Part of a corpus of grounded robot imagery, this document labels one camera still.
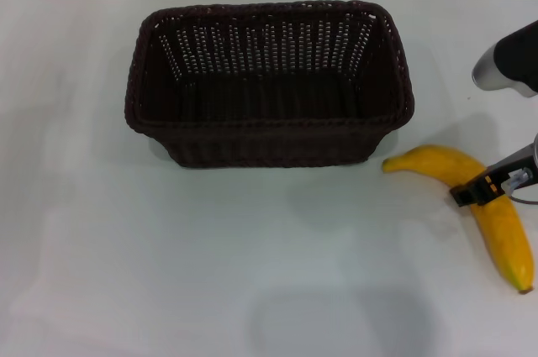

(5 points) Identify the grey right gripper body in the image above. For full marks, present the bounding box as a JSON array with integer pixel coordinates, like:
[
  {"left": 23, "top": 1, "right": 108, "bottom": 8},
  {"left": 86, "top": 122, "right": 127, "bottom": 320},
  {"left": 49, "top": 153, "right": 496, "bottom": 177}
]
[{"left": 485, "top": 133, "right": 538, "bottom": 197}]

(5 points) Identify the yellow banana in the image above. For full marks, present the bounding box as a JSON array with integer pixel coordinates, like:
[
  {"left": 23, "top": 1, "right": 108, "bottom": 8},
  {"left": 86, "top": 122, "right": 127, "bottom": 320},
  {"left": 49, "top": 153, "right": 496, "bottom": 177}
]
[{"left": 381, "top": 144, "right": 535, "bottom": 294}]

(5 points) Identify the dark brown woven basket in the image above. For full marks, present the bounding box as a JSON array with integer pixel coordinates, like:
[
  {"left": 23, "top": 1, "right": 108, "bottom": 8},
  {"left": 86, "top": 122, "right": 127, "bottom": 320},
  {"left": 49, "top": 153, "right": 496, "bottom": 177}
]
[{"left": 124, "top": 0, "right": 417, "bottom": 169}]

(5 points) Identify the thin grey gripper cable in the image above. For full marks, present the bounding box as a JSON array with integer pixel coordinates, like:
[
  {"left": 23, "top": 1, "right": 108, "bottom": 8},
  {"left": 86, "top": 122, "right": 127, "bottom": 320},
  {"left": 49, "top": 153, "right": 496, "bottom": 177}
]
[{"left": 504, "top": 191, "right": 538, "bottom": 207}]

